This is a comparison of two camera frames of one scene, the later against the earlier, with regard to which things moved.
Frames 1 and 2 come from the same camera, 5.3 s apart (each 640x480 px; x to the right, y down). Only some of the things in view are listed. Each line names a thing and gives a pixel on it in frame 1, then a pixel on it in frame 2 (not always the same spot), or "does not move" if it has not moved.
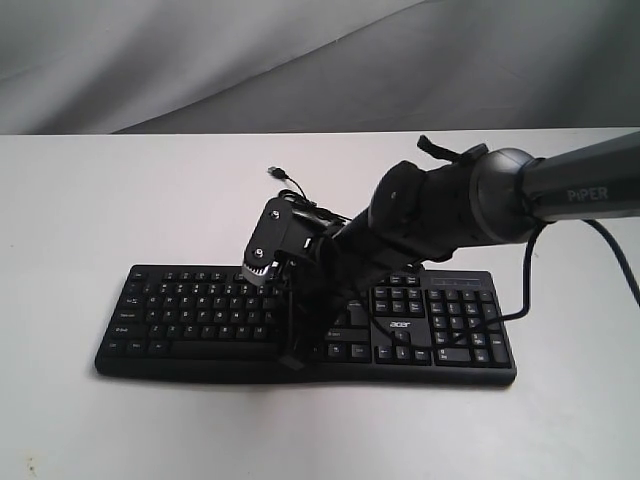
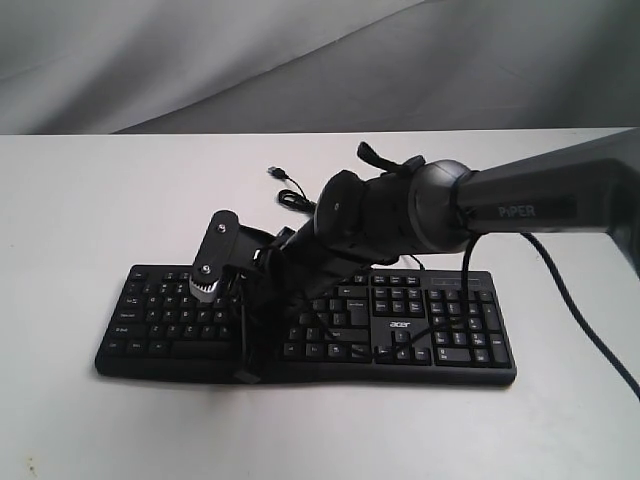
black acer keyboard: [420, 326] does not move
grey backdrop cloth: [273, 66] does not move
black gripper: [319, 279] -> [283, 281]
